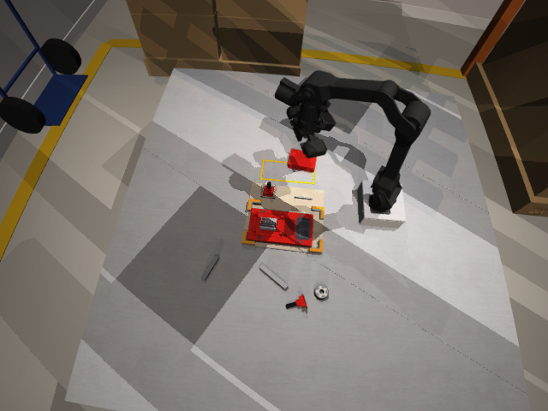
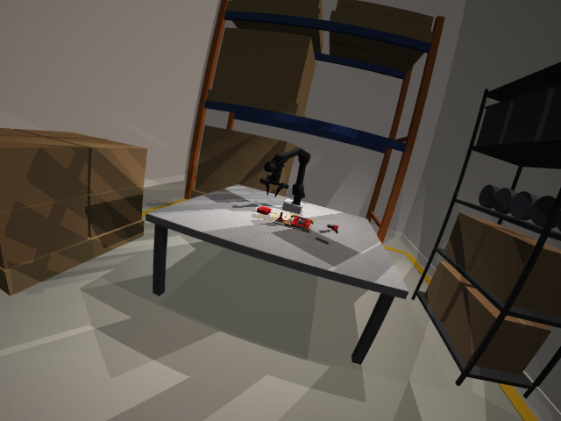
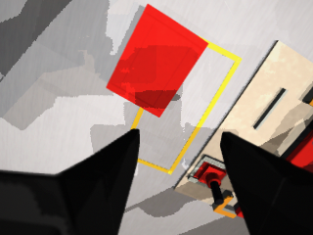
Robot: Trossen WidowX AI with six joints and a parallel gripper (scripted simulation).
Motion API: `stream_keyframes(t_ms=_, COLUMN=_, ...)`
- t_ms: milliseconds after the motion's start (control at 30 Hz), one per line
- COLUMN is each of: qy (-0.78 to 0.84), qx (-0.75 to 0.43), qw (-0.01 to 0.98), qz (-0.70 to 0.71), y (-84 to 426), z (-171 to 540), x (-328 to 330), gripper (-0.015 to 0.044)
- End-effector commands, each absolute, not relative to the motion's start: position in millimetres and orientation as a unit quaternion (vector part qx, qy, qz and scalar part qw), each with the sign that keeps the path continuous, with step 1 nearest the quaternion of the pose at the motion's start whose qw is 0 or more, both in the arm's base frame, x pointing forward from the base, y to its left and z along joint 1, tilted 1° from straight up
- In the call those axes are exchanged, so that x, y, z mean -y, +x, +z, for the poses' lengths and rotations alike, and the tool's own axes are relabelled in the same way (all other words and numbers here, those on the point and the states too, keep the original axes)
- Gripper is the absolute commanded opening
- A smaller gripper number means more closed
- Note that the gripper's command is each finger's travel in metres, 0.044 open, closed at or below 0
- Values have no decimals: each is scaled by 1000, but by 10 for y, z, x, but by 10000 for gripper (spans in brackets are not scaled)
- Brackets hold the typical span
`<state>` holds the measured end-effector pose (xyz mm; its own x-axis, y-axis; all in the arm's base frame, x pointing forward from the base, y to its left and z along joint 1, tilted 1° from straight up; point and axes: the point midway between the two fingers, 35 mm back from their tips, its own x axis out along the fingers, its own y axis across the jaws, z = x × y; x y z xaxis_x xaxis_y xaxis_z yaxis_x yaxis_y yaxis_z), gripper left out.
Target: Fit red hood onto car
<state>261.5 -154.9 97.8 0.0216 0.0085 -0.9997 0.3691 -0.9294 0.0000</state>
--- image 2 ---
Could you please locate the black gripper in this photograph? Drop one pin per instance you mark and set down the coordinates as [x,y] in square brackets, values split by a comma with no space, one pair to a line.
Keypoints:
[275,179]

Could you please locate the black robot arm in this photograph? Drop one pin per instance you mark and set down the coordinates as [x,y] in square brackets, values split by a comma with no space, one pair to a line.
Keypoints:
[277,163]

